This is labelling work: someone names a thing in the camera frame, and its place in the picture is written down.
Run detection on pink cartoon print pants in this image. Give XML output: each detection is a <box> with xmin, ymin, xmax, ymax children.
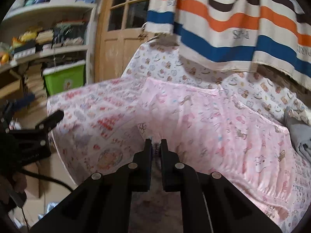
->
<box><xmin>135</xmin><ymin>78</ymin><xmax>295</xmax><ymax>225</ymax></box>

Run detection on person's left hand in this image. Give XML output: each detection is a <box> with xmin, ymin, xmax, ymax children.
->
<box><xmin>1</xmin><ymin>173</ymin><xmax>27</xmax><ymax>214</ymax></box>

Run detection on green plastic storage bin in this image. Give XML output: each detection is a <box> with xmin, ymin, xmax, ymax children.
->
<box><xmin>43</xmin><ymin>60</ymin><xmax>86</xmax><ymax>96</ymax></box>

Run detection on pink strawberry print bedsheet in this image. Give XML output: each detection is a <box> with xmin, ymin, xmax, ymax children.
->
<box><xmin>47</xmin><ymin>77</ymin><xmax>310</xmax><ymax>232</ymax></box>

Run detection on white storage shelf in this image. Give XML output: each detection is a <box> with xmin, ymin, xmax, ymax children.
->
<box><xmin>1</xmin><ymin>0</ymin><xmax>97</xmax><ymax>116</ymax></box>

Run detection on grey folded blanket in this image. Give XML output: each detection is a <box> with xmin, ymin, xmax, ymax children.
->
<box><xmin>284</xmin><ymin>107</ymin><xmax>310</xmax><ymax>163</ymax></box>

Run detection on baby bear print sheet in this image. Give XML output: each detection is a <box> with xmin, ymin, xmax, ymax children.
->
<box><xmin>123</xmin><ymin>40</ymin><xmax>310</xmax><ymax>125</ymax></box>

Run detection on wooden door with glass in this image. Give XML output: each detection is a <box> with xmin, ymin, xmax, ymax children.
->
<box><xmin>94</xmin><ymin>0</ymin><xmax>152</xmax><ymax>82</ymax></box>

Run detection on striped Paris curtain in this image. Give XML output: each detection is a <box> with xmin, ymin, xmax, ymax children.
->
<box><xmin>145</xmin><ymin>0</ymin><xmax>310</xmax><ymax>89</ymax></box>

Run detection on black cable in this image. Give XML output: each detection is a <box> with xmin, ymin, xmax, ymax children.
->
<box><xmin>17</xmin><ymin>168</ymin><xmax>73</xmax><ymax>233</ymax></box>

